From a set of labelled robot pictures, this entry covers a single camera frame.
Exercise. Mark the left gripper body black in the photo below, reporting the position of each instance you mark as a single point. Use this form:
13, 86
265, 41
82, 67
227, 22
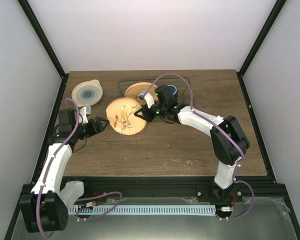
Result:
86, 133

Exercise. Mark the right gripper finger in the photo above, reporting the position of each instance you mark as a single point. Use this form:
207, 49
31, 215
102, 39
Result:
140, 118
140, 112

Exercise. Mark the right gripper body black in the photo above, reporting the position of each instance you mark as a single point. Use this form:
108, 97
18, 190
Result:
151, 116

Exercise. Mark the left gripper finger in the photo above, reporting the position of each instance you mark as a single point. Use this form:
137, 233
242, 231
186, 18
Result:
101, 121
100, 127

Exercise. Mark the wooden bird painted plate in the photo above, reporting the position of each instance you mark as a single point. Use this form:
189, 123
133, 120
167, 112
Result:
120, 113

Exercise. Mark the orange plastic plate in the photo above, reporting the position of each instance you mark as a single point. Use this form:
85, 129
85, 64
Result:
134, 90

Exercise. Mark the translucent white bowl with spout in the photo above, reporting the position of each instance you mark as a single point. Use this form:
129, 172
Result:
87, 93

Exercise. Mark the dark blue ceramic mug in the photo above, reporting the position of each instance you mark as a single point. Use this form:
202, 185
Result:
174, 90

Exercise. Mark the black wire dish rack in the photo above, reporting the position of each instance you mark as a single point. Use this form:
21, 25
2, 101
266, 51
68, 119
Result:
184, 94

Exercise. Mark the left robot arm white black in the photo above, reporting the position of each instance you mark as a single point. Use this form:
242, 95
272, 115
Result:
45, 208

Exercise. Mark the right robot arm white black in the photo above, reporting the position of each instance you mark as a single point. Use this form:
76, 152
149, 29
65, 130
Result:
229, 141

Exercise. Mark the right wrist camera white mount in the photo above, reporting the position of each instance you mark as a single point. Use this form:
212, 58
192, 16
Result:
147, 97

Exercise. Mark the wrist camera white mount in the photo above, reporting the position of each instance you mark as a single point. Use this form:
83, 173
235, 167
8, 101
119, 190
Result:
147, 97
84, 112

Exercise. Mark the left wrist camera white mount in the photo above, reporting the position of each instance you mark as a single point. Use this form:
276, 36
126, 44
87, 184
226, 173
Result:
84, 112

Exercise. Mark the light blue slotted cable duct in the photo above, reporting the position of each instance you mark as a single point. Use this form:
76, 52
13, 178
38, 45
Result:
143, 210

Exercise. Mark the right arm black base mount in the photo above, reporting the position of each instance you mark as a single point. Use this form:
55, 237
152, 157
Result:
215, 195

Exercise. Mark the black aluminium frame rail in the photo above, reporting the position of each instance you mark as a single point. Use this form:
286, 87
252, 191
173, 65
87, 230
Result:
176, 186

